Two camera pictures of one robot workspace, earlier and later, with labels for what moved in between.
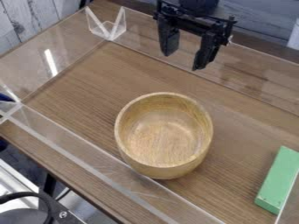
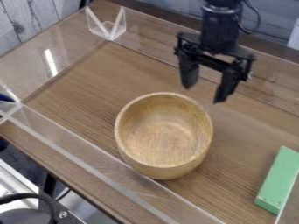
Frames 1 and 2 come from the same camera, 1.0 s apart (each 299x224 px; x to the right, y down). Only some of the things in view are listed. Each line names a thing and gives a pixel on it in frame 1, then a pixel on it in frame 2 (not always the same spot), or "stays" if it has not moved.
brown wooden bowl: [163, 131] stays
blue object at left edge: [4, 97] stays
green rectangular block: [277, 183] stays
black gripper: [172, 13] -> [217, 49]
